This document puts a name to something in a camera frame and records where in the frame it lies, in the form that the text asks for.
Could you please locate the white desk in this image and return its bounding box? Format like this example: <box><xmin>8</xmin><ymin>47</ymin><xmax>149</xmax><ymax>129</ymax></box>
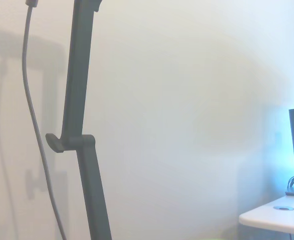
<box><xmin>238</xmin><ymin>194</ymin><xmax>294</xmax><ymax>237</ymax></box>

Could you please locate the dark camera stand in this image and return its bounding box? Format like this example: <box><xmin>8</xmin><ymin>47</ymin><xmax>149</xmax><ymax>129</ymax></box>
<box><xmin>45</xmin><ymin>0</ymin><xmax>113</xmax><ymax>240</ymax></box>

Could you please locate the round desk cable grommet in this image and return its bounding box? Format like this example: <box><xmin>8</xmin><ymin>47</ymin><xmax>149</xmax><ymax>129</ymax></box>
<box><xmin>273</xmin><ymin>205</ymin><xmax>294</xmax><ymax>212</ymax></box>

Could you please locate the grey camera cable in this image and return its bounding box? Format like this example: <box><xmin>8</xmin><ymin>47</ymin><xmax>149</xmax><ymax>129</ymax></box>
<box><xmin>22</xmin><ymin>0</ymin><xmax>68</xmax><ymax>240</ymax></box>

